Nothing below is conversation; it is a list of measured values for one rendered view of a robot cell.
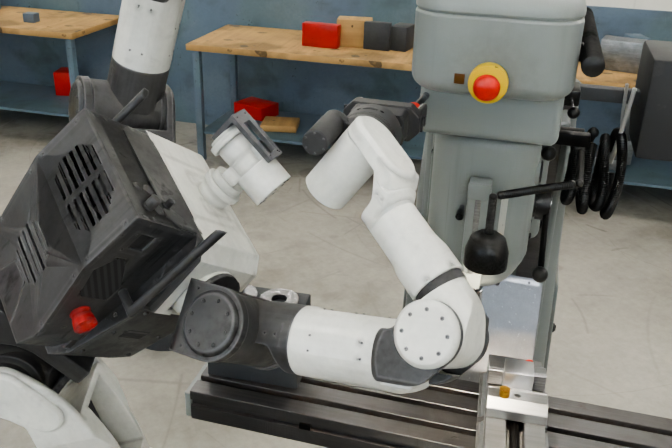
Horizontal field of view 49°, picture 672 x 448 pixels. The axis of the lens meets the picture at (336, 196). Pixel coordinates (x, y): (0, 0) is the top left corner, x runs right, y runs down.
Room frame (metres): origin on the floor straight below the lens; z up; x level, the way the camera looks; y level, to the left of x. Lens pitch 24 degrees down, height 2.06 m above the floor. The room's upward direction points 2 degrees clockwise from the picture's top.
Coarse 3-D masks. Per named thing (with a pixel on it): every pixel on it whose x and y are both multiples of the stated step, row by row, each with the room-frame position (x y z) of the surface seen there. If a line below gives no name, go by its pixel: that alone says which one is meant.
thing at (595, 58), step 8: (592, 16) 1.45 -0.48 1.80; (584, 24) 1.37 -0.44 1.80; (592, 24) 1.36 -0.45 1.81; (584, 32) 1.30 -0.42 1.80; (592, 32) 1.29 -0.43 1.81; (584, 40) 1.23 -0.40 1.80; (592, 40) 1.22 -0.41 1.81; (584, 48) 1.18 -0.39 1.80; (592, 48) 1.16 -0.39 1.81; (600, 48) 1.19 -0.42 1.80; (584, 56) 1.13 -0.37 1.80; (592, 56) 1.11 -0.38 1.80; (600, 56) 1.12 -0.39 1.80; (584, 64) 1.12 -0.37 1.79; (592, 64) 1.11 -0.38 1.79; (600, 64) 1.11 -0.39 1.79; (584, 72) 1.11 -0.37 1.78; (592, 72) 1.11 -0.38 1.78; (600, 72) 1.11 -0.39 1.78
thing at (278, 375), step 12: (252, 288) 1.50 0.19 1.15; (264, 288) 1.53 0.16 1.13; (276, 300) 1.47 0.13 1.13; (288, 300) 1.45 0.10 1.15; (300, 300) 1.48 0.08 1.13; (216, 372) 1.43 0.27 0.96; (228, 372) 1.43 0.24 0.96; (240, 372) 1.42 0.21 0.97; (252, 372) 1.41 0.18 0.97; (264, 372) 1.41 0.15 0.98; (276, 372) 1.40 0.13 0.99; (276, 384) 1.40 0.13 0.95; (288, 384) 1.40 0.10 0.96
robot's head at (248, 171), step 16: (224, 144) 1.01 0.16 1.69; (240, 144) 1.02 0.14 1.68; (224, 160) 1.03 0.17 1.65; (240, 160) 1.01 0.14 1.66; (256, 160) 1.01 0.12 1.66; (272, 160) 1.02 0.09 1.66; (208, 176) 1.01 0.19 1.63; (224, 176) 1.01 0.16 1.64; (240, 176) 1.01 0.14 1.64; (256, 176) 0.99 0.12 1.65; (272, 176) 0.99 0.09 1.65; (288, 176) 1.01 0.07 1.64; (224, 192) 1.00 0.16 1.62; (240, 192) 1.01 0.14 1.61; (256, 192) 0.99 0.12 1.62; (272, 192) 1.01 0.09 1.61
